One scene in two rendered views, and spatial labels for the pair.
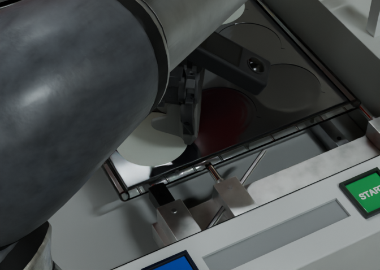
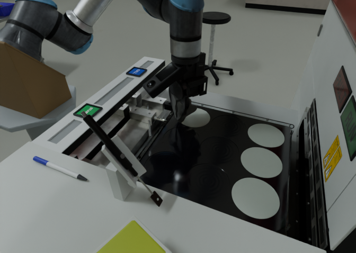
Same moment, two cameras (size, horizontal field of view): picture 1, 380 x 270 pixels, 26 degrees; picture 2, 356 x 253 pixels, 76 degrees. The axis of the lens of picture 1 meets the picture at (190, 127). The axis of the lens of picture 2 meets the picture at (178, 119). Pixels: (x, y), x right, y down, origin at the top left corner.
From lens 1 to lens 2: 1.28 m
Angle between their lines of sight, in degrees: 88
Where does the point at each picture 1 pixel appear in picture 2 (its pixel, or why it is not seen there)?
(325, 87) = (144, 178)
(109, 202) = not seen: hidden behind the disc
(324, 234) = (100, 96)
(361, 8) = (145, 207)
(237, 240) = (127, 84)
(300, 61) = (170, 187)
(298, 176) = (131, 140)
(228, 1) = not seen: outside the picture
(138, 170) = not seen: hidden behind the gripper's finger
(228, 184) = (151, 114)
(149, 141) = (193, 115)
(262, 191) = (141, 128)
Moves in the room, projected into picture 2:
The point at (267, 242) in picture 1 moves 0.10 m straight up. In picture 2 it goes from (118, 89) to (113, 59)
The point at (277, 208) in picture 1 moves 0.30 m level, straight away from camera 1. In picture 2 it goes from (121, 95) to (165, 159)
